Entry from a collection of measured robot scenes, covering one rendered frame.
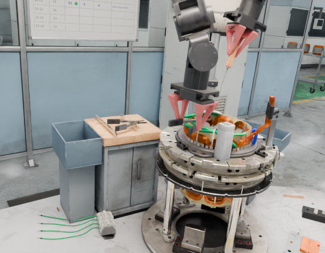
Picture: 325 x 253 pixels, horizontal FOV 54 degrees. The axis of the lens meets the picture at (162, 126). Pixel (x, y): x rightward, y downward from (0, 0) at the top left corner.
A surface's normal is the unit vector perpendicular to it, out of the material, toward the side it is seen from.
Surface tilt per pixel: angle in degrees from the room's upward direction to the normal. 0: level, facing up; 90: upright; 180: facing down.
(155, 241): 0
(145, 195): 90
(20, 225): 0
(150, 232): 0
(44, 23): 90
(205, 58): 89
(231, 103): 90
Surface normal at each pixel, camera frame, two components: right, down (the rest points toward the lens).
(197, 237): -0.31, 0.29
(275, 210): 0.08, -0.94
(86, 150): 0.50, 0.33
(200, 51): -0.04, 0.32
